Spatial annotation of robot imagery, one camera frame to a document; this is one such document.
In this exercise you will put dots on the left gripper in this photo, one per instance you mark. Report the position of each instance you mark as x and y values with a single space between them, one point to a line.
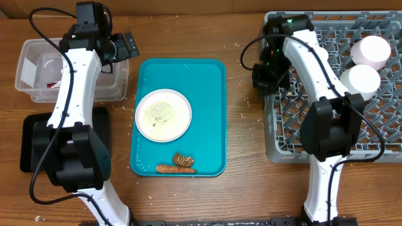
124 52

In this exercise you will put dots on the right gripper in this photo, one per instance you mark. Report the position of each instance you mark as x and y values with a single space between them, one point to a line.
260 80

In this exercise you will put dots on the red snack wrapper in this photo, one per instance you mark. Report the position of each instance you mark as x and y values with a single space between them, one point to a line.
54 85

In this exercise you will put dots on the large white plate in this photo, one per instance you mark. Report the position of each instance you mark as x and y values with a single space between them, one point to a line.
163 115

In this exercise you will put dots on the pale green bowl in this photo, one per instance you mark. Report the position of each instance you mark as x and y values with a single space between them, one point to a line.
361 79

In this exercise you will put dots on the small pink plate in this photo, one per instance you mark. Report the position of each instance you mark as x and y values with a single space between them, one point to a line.
373 51

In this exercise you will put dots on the white cup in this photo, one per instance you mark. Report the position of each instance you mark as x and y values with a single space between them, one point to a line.
323 54

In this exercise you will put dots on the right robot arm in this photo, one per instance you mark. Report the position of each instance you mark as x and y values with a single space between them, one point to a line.
332 123

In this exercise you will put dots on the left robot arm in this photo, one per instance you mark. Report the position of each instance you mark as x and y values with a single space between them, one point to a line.
70 152

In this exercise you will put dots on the grey dishwasher rack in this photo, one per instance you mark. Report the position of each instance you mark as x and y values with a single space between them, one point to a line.
337 31

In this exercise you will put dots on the black plastic tray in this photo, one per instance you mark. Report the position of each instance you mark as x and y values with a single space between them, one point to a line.
29 161

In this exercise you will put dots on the teal plastic tray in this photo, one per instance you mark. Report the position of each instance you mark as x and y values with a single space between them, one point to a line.
203 83

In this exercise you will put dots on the clear plastic bin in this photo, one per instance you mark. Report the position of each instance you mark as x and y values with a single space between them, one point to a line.
40 65

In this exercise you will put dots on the orange carrot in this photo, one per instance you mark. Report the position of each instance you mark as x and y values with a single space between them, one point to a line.
169 169

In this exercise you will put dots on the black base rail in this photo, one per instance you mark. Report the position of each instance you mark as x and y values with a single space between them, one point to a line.
277 221

